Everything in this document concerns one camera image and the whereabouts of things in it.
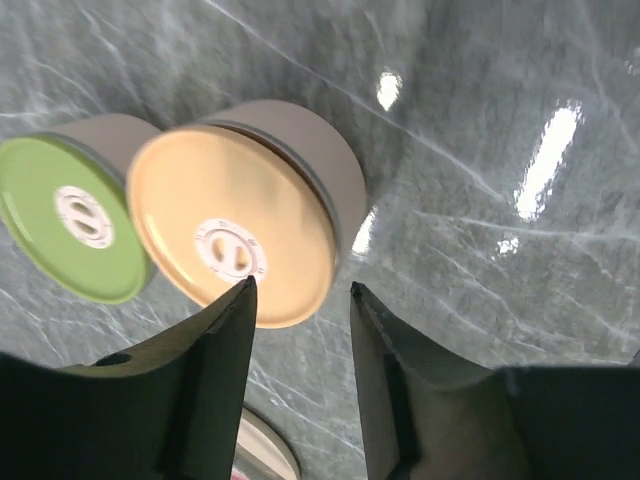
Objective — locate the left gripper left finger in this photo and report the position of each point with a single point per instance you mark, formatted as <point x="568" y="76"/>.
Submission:
<point x="166" y="408"/>

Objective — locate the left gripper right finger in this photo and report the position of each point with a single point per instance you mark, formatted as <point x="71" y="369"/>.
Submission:
<point x="428" y="413"/>

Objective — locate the orange round lid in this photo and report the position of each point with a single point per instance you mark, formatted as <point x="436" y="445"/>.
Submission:
<point x="213" y="207"/>

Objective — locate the green round lid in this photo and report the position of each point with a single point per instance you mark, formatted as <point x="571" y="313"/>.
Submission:
<point x="65" y="205"/>

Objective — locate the far steel lunch bowl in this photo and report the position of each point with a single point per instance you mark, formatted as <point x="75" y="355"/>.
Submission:
<point x="112" y="140"/>

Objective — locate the steel lunch bowl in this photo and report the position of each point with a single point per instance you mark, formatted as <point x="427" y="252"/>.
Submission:
<point x="112" y="140"/>
<point x="317" y="150"/>

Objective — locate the near steel lunch bowl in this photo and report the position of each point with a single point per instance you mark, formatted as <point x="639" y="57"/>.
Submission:
<point x="317" y="150"/>

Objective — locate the pink white plate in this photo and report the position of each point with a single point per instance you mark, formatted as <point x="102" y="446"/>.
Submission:
<point x="261" y="453"/>

